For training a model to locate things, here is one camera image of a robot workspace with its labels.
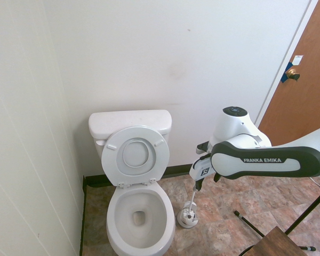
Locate white door frame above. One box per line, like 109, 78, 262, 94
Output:
251, 0, 320, 129

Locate white toilet brush holder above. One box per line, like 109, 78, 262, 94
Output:
178, 201, 199, 229

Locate white ceramic toilet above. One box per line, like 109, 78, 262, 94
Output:
88, 109, 176, 256

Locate white paper label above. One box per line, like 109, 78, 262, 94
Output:
291, 54, 305, 66

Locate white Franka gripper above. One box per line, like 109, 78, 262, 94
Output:
189, 156, 213, 191

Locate brown wooden door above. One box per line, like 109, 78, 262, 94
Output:
257, 0, 320, 148

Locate white toilet tank lid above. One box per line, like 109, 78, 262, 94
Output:
88, 109, 173, 135

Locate dark wooden table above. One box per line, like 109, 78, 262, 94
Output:
249, 226, 313, 256

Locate white toilet seat cover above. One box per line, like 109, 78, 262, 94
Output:
123, 141, 149, 166

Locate blue tape strip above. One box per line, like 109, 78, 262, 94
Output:
280, 61, 295, 84

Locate white toilet seat ring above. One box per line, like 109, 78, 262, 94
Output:
101, 125, 171, 188

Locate white toilet brush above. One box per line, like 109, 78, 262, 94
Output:
183, 186, 198, 222

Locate black floor cable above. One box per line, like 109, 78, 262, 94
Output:
239, 244, 257, 256

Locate black camera tripod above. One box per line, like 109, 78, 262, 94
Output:
234, 182, 320, 252

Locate brass door knob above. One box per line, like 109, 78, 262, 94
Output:
286, 67, 301, 81

